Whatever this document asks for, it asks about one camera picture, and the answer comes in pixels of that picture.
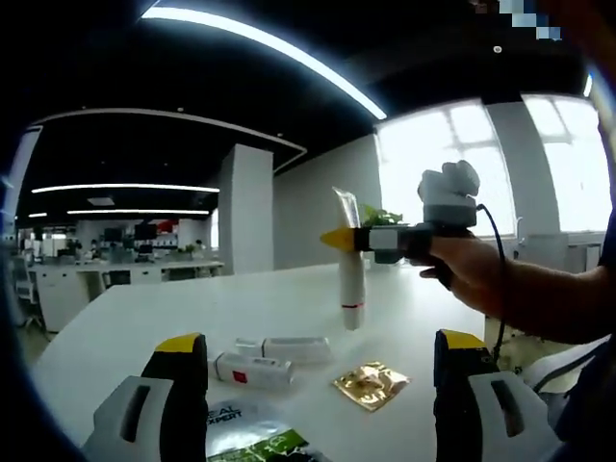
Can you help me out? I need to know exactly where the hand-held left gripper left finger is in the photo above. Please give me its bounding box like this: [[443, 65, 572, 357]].
[[90, 331, 211, 462]]

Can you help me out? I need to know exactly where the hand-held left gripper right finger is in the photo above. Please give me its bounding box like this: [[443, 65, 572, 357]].
[[432, 328, 564, 462]]

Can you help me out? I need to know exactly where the white skincare tube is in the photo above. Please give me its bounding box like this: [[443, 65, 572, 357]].
[[331, 186, 367, 332]]

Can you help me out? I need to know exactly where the dark green skincare packet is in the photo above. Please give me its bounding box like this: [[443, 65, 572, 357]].
[[204, 398, 333, 462]]

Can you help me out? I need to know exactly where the small skincare bottle red square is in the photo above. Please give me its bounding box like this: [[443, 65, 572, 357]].
[[206, 350, 295, 392]]

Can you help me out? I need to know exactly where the gold foil skincare sachet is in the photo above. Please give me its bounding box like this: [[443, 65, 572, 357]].
[[330, 360, 412, 413]]

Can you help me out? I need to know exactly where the small plain skincare bottle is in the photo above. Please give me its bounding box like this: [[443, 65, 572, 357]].
[[234, 335, 334, 366]]

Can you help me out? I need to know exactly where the person's right hand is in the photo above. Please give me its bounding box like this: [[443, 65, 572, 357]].
[[418, 235, 511, 319]]

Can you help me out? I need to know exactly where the potted green plant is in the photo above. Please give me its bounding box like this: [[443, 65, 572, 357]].
[[359, 204, 410, 227]]

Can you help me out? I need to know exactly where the large bright window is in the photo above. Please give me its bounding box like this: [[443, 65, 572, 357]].
[[522, 93, 615, 232], [377, 100, 516, 237]]

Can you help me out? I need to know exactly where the person's dark clothing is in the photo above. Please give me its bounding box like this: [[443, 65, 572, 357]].
[[560, 235, 616, 462]]

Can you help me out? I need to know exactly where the white square pillar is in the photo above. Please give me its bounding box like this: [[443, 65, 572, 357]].
[[218, 142, 275, 275]]

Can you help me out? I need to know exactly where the row of white office desks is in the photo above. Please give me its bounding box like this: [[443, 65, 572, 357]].
[[18, 254, 227, 333]]

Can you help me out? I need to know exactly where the white mesh office chair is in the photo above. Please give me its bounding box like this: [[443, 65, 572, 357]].
[[12, 254, 47, 331]]

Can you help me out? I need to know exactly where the long white ceiling light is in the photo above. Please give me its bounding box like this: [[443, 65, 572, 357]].
[[66, 209, 213, 217], [31, 184, 220, 194], [139, 4, 389, 121]]

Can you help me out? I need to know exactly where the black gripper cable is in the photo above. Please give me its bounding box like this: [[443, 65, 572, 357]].
[[474, 202, 507, 367]]

